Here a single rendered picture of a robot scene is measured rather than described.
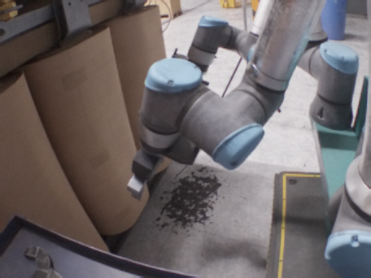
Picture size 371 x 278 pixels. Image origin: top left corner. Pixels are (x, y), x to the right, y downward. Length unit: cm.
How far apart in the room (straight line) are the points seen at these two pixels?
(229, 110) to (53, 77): 58
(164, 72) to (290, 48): 21
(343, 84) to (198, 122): 61
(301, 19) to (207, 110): 22
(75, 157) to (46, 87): 29
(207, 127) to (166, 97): 8
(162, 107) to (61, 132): 55
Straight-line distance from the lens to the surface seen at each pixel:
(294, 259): 106
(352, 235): 37
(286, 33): 44
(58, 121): 92
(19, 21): 83
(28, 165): 76
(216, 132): 42
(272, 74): 48
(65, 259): 48
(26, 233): 56
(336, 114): 96
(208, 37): 86
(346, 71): 90
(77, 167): 102
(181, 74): 45
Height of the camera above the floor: 124
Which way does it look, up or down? 36 degrees down
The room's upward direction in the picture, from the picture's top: 8 degrees counter-clockwise
